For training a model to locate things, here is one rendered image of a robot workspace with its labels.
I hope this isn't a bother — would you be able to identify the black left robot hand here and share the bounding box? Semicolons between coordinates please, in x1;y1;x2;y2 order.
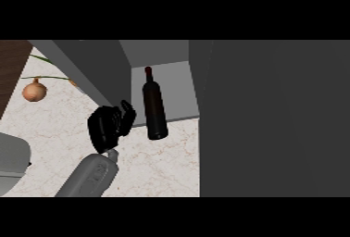
86;99;139;155

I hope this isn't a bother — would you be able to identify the dark wine bottle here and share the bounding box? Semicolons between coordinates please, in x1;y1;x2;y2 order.
140;66;170;141

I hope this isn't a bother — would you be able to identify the grey cabinet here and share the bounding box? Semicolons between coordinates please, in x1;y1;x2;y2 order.
120;39;202;128

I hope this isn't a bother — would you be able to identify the grey cabinet door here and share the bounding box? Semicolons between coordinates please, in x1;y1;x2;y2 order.
27;39;134;109

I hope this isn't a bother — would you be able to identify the brown onion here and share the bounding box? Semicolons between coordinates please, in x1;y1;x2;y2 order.
22;77;49;103

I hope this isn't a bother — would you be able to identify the thin green stalk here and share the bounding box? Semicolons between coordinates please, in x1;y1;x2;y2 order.
19;75;71;81
28;54;55;65

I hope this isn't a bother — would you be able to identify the pale grey rounded appliance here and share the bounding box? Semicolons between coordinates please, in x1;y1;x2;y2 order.
0;131;32;197

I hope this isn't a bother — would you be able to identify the brown wooden panel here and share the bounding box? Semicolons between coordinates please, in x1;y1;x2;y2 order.
0;39;34;120

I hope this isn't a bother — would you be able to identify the large flat dark grey door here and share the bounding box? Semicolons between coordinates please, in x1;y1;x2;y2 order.
188;39;350;198

